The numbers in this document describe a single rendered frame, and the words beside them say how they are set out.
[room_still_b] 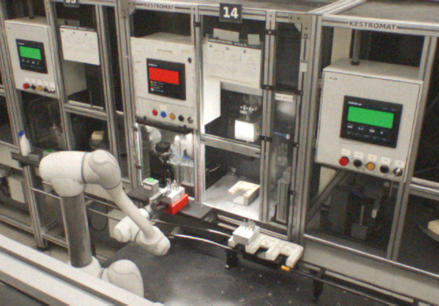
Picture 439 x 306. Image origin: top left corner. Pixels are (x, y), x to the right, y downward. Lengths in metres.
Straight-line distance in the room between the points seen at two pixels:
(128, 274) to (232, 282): 0.61
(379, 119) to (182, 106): 1.05
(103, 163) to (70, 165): 0.14
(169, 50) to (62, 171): 0.92
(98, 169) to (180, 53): 0.86
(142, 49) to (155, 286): 1.27
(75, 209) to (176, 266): 0.80
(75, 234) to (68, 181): 0.28
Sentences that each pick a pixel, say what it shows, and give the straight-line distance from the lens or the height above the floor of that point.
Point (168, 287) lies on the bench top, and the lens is 2.62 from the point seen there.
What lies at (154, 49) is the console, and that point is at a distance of 2.68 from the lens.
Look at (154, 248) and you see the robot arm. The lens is 2.45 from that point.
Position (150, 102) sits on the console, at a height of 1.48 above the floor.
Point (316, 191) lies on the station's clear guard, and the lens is 2.49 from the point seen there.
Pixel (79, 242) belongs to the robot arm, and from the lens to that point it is 2.27.
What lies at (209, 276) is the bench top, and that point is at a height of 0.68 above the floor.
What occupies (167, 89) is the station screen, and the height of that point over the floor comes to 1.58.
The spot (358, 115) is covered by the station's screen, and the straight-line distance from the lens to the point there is 2.21.
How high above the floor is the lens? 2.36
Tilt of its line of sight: 25 degrees down
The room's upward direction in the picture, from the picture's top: straight up
